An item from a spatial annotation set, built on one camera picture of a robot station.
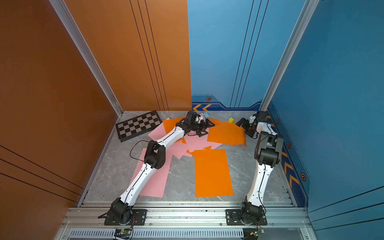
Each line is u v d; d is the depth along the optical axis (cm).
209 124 97
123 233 72
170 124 112
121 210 65
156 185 83
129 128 105
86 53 86
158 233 70
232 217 73
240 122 101
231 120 114
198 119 95
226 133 115
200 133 102
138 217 74
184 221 73
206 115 116
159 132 107
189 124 91
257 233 69
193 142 101
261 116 87
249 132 95
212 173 91
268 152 60
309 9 70
